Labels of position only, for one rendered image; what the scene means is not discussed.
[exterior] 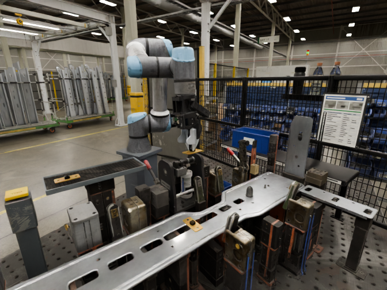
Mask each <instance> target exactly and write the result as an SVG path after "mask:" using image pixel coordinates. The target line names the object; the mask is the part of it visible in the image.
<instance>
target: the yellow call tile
mask: <svg viewBox="0 0 387 290"><path fill-rule="evenodd" d="M28 195H29V193H28V187H27V186H26V187H22V188H18V189H13V190H8V191H6V192H5V201H9V200H13V199H19V198H21V197H25V196H28Z"/></svg>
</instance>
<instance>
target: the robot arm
mask: <svg viewBox="0 0 387 290"><path fill-rule="evenodd" d="M126 55H127V72H128V76H129V77H130V78H152V79H153V109H152V110H151V111H150V115H147V113H146V112H139V113H133V114H131V115H129V116H128V117H127V121H128V122H127V124H128V134H129V141H128V146H127V151H128V152H130V153H143V152H148V151H150V150H151V144H150V141H149V138H148V133H155V132H168V131H169V130H170V129H171V128H173V127H176V128H180V129H181V135H180V136H179V137H178V139H177V141H178V142H179V143H185V144H186V146H187V149H188V150H190V149H191V146H192V151H194V150H195V148H196V146H197V145H198V142H199V139H200V135H201V132H202V125H201V120H200V118H199V117H202V118H209V116H210V113H211V112H210V111H208V110H207V109H206V108H204V107H203V106H201V105H200V104H198V103H197V102H196V101H192V100H191V99H192V98H196V95H195V94H194V93H196V87H195V82H194V81H195V58H194V50H193V48H191V47H176V48H173V45H172V43H171V41H170V40H168V39H153V38H144V37H141V38H137V39H133V40H131V41H130V42H129V43H128V44H127V45H126ZM168 78H173V79H174V82H176V83H174V92H175V94H176V96H175V97H172V106H173V113H169V111H168V110H167V89H168ZM172 117H174V123H173V124H172ZM192 127H193V128H192Z"/></svg>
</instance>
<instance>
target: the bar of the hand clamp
mask: <svg viewBox="0 0 387 290"><path fill-rule="evenodd" d="M238 143H239V153H240V166H242V167H243V168H244V166H245V167H246V168H245V169H244V170H245V171H248V167H247V155H246V147H247V146H249V141H248V140H247V141H246V140H244V139H243V140H239V141H238ZM243 172H244V171H243Z"/></svg>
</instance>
